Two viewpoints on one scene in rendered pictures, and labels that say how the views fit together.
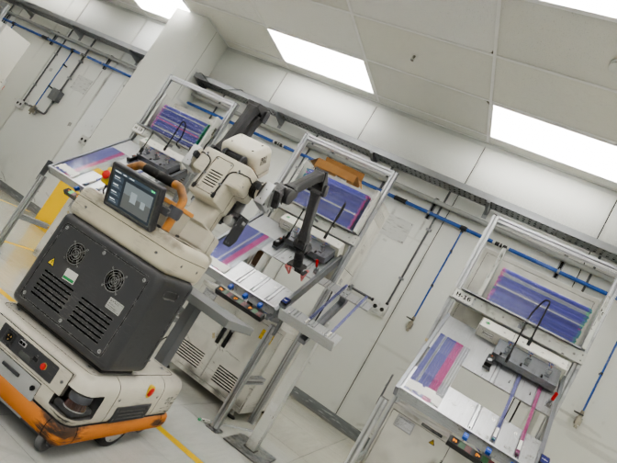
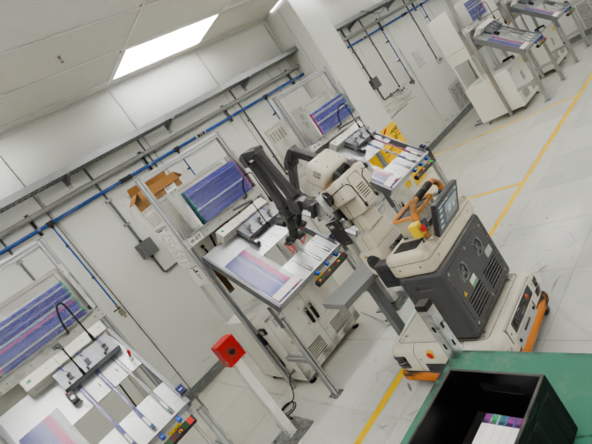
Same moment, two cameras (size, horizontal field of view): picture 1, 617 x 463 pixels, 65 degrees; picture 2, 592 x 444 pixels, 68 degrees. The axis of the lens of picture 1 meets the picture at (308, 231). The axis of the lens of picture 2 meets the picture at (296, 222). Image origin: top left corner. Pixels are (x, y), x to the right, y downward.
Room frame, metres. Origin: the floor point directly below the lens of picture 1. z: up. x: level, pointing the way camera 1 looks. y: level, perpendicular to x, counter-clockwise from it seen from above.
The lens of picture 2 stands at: (1.32, 2.63, 1.57)
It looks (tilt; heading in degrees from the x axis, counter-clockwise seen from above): 10 degrees down; 301
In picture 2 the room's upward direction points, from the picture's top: 35 degrees counter-clockwise
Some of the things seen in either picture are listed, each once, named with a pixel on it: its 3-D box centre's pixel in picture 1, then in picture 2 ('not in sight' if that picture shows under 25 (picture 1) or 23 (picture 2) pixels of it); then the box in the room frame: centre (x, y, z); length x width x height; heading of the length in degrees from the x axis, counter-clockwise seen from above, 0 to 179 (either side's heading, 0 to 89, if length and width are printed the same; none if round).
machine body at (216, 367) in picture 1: (240, 350); (294, 322); (3.46, -0.01, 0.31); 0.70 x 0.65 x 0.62; 66
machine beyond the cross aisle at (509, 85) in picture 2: not in sight; (483, 51); (1.45, -4.59, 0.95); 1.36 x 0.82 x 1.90; 156
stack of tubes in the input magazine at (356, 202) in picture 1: (330, 199); (216, 192); (3.33, -0.02, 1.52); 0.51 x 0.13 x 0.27; 66
